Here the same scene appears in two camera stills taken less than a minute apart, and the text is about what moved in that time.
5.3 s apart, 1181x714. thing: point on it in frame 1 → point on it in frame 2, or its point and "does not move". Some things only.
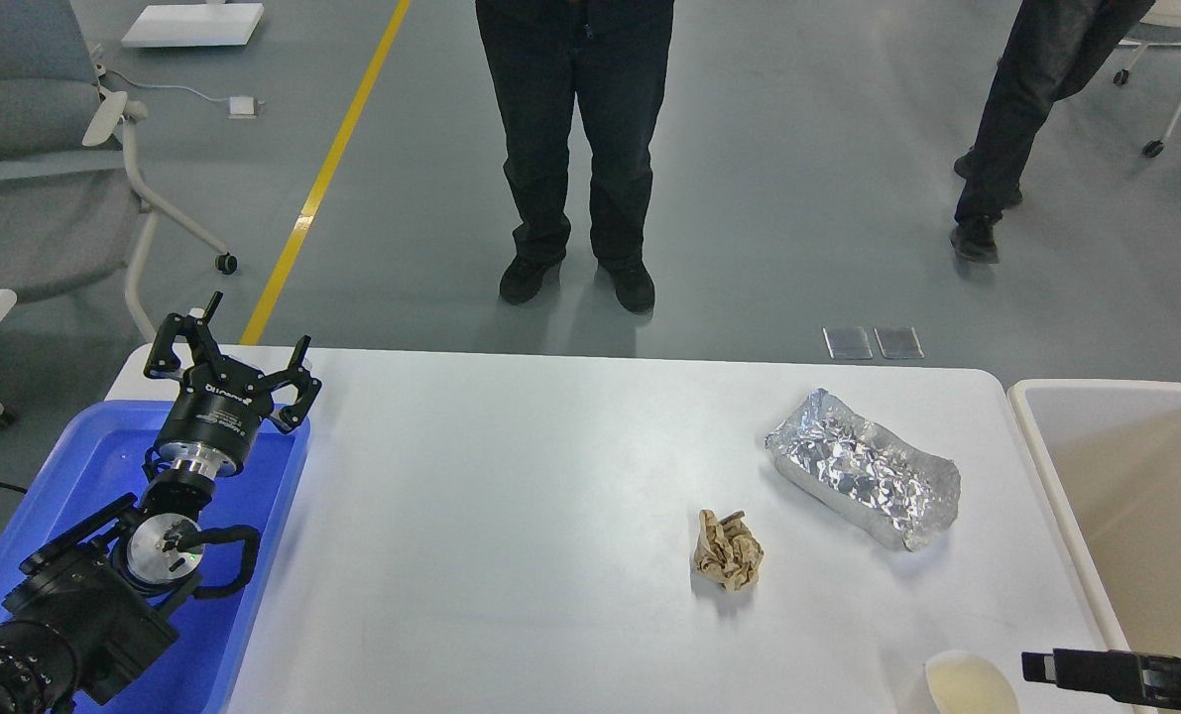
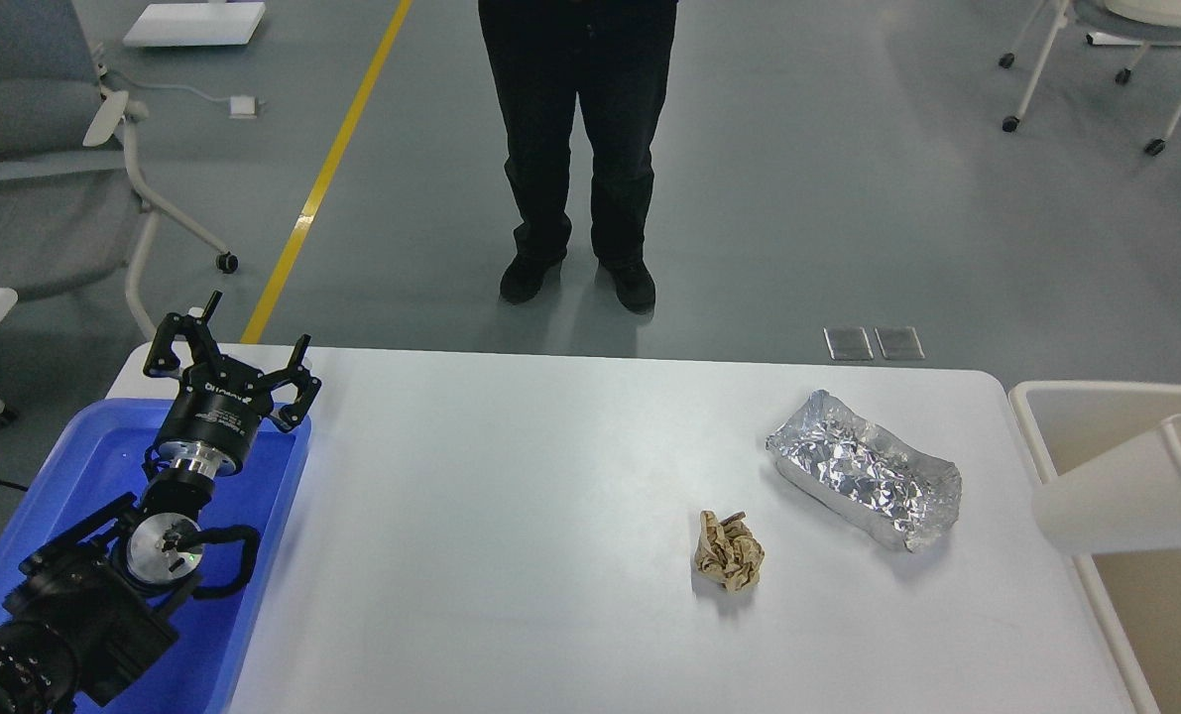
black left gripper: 214,424 does not move
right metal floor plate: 899,343 does not move
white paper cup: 961,682 → 1161,488
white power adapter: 242,107 does not move
